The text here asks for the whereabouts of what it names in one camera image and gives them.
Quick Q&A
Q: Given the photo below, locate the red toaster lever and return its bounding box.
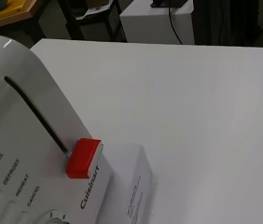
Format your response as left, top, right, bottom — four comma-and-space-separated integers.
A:
64, 137, 104, 180

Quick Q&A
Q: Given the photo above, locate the white cabinet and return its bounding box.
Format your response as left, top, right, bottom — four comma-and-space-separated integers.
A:
119, 0, 196, 46

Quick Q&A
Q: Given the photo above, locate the black device on cabinet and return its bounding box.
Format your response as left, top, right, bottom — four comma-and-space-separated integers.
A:
150, 0, 189, 9

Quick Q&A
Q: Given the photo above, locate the steel toaster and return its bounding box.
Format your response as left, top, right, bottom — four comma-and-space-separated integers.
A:
0, 35, 115, 224

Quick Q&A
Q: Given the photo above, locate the wooden table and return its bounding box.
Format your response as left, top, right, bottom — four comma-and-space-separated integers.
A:
0, 0, 43, 33

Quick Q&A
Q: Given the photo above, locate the black hanging cable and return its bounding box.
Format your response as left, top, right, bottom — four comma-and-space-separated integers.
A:
168, 5, 184, 46

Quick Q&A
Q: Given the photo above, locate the black table frame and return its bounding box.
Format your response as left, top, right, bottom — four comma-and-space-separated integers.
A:
37, 0, 128, 43

